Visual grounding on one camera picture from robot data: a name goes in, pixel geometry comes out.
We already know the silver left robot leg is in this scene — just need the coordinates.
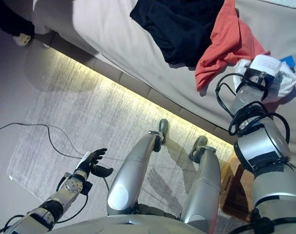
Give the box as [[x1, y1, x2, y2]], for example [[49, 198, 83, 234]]
[[106, 131, 164, 217]]

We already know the thin black floor cable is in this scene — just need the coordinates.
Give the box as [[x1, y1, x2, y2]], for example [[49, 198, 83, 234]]
[[0, 123, 86, 156]]

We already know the person's dark trouser leg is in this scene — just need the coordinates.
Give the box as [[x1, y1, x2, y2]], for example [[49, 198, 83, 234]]
[[0, 8, 36, 39]]

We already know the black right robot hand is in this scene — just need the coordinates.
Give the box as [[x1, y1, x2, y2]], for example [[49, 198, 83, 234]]
[[245, 55, 282, 79]]

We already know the red garment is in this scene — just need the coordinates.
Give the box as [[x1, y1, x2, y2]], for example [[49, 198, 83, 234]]
[[195, 0, 272, 92]]

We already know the large grey striped rug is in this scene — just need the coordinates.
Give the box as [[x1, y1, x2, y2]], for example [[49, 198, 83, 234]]
[[6, 52, 236, 221]]

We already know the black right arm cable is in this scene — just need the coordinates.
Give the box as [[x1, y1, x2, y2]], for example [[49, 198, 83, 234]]
[[215, 72, 292, 145]]

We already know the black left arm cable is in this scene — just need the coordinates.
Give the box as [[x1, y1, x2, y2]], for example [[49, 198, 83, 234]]
[[55, 170, 110, 224]]

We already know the grey left robot foot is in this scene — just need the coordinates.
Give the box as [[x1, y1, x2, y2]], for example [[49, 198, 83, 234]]
[[158, 118, 170, 145]]

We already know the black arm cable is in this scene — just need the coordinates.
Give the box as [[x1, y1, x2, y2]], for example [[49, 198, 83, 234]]
[[55, 170, 110, 224], [215, 72, 292, 145]]

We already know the grey right robot foot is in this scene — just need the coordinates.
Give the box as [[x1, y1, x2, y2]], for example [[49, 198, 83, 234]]
[[188, 136, 209, 161]]

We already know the grey robot foot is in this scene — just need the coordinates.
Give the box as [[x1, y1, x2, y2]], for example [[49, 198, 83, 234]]
[[158, 118, 170, 145], [188, 136, 209, 161]]

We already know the grey robot torso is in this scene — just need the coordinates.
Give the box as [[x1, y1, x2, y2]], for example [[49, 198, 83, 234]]
[[50, 214, 217, 234]]

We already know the silver right robot leg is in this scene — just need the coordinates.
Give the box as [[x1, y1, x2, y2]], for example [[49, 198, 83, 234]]
[[180, 145, 221, 230]]

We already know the silver robot leg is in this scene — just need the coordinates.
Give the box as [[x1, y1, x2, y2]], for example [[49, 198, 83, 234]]
[[180, 145, 221, 230], [106, 131, 164, 217]]

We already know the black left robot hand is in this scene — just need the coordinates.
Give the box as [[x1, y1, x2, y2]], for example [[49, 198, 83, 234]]
[[77, 148, 114, 177]]

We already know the person's white shoe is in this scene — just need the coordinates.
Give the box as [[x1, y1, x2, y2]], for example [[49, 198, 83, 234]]
[[12, 33, 32, 47]]

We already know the white garment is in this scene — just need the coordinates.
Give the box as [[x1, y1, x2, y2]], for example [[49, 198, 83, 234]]
[[233, 55, 296, 98]]

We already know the brown bed frame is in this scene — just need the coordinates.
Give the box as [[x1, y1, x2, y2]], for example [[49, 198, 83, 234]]
[[33, 31, 236, 145]]

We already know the brown wicker basket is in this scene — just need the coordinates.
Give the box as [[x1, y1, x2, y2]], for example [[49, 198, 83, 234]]
[[219, 152, 255, 222]]

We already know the bed with grey bedding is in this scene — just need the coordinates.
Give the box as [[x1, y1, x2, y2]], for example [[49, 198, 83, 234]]
[[30, 0, 296, 145]]

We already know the black garment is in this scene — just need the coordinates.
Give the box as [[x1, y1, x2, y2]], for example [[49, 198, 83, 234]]
[[130, 0, 226, 68]]

